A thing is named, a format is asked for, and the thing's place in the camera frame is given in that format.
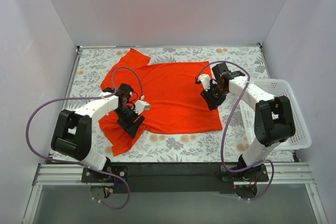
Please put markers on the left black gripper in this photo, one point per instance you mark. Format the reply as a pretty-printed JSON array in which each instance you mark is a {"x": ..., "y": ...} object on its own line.
[{"x": 130, "y": 124}]

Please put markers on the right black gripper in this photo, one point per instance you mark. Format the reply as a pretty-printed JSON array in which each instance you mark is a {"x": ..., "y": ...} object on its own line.
[{"x": 211, "y": 100}]

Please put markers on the orange t shirt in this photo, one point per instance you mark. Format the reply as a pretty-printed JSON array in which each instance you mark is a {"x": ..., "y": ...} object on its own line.
[{"x": 176, "y": 103}]

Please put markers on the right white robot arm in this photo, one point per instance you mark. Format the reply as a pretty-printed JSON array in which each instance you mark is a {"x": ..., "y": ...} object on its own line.
[{"x": 273, "y": 121}]

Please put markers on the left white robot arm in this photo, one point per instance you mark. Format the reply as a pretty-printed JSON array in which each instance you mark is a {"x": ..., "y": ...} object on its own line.
[{"x": 73, "y": 132}]

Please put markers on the floral table mat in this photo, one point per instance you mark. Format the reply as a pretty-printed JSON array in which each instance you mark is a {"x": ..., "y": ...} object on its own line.
[{"x": 93, "y": 65}]

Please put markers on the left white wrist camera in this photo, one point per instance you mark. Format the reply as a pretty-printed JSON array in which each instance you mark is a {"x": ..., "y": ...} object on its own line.
[{"x": 141, "y": 106}]

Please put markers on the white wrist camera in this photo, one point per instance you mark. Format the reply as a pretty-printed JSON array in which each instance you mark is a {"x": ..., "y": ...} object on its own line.
[
  {"x": 205, "y": 80},
  {"x": 141, "y": 106}
]

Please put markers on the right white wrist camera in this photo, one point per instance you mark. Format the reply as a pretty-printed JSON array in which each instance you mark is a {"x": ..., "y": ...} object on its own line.
[{"x": 205, "y": 80}]

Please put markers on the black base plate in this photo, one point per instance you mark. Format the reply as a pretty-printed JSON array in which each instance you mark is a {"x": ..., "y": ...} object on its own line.
[{"x": 224, "y": 183}]

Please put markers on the aluminium frame rail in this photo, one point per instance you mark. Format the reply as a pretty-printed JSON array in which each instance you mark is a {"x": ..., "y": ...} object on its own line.
[{"x": 285, "y": 173}]

